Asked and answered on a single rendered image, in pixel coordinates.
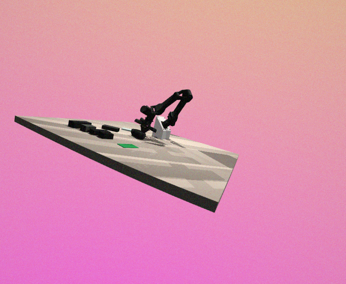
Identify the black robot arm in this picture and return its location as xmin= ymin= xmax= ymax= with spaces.
xmin=140 ymin=89 xmax=193 ymax=128

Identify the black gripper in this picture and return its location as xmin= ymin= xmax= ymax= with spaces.
xmin=135 ymin=116 xmax=157 ymax=133

